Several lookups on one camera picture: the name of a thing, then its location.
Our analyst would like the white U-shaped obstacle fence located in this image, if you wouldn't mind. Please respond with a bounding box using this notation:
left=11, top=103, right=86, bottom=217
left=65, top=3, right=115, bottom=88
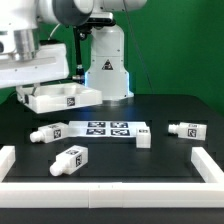
left=0, top=146, right=224, bottom=208

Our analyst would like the black cable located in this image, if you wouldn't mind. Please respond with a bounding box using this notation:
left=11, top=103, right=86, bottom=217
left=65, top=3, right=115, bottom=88
left=122, top=0, right=155, bottom=95

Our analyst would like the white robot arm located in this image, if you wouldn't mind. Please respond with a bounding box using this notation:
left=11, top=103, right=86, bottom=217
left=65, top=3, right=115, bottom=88
left=0, top=0, right=147, bottom=101

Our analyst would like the white fiducial marker sheet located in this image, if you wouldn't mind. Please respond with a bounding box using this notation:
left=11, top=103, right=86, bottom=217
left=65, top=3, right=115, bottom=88
left=69, top=121, right=150, bottom=138

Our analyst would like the black camera on stand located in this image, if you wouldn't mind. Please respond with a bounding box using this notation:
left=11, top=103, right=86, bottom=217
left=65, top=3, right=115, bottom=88
left=71, top=19, right=116, bottom=81

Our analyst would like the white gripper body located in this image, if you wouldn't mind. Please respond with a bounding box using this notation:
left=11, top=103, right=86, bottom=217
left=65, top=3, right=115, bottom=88
left=0, top=44, right=69, bottom=89

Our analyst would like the white square tabletop tray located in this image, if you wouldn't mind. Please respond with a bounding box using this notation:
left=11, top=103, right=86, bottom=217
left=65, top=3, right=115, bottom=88
left=16, top=83, right=102, bottom=114

